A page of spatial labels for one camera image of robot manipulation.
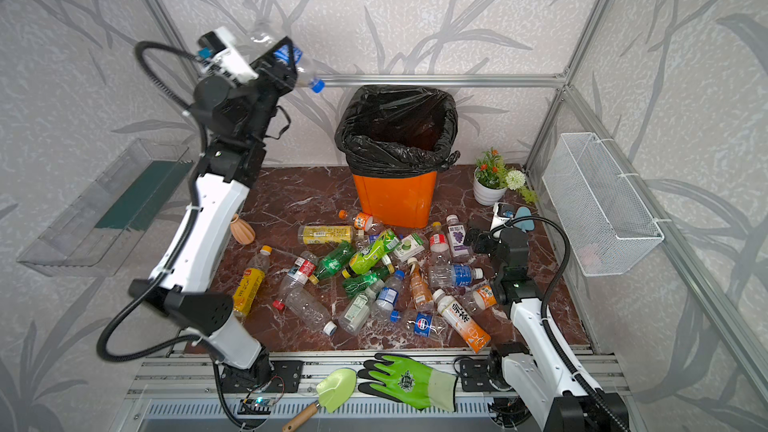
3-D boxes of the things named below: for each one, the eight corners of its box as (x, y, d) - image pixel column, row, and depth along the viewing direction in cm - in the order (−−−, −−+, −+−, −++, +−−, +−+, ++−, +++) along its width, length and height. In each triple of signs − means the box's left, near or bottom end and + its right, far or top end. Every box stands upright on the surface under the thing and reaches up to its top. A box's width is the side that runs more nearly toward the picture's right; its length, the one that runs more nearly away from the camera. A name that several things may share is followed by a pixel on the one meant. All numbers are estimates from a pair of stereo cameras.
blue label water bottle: (429, 289, 90) (430, 281, 86) (427, 268, 95) (428, 259, 90) (481, 289, 90) (485, 281, 86) (477, 268, 95) (481, 259, 90)
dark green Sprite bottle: (308, 280, 91) (305, 275, 88) (346, 244, 99) (344, 238, 96) (320, 290, 88) (317, 286, 86) (357, 252, 97) (356, 247, 94)
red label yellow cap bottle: (430, 267, 94) (431, 260, 90) (427, 226, 104) (428, 219, 100) (449, 267, 94) (450, 260, 90) (444, 226, 104) (446, 219, 100)
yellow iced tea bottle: (237, 317, 85) (228, 310, 81) (260, 252, 99) (253, 243, 94) (254, 317, 85) (246, 310, 81) (275, 252, 99) (269, 243, 94)
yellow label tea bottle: (301, 246, 99) (296, 237, 95) (304, 234, 102) (299, 225, 98) (351, 246, 99) (348, 237, 95) (352, 234, 102) (350, 225, 98)
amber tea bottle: (417, 313, 85) (418, 307, 81) (403, 267, 94) (403, 260, 90) (433, 309, 86) (434, 302, 82) (417, 263, 95) (418, 256, 91)
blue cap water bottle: (370, 317, 83) (369, 314, 81) (390, 271, 92) (390, 266, 90) (386, 324, 82) (386, 321, 79) (406, 276, 91) (406, 272, 88)
